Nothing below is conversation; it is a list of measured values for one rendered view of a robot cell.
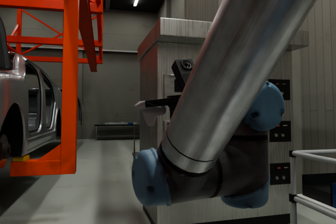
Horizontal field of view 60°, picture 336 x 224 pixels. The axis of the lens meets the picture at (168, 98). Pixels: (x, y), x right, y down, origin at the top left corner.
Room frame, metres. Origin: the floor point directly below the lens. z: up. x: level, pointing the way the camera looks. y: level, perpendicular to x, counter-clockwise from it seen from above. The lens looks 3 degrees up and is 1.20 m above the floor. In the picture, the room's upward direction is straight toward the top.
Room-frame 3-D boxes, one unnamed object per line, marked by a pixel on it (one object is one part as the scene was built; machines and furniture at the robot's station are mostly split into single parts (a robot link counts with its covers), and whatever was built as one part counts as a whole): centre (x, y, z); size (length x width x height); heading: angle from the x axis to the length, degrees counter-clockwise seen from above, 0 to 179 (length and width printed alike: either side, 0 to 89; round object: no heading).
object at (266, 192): (0.47, -0.11, 1.12); 0.11 x 0.08 x 0.11; 118
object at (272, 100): (0.47, -0.12, 1.21); 0.11 x 0.08 x 0.09; 28
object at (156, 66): (3.42, -0.54, 1.04); 1.62 x 1.26 x 2.08; 105
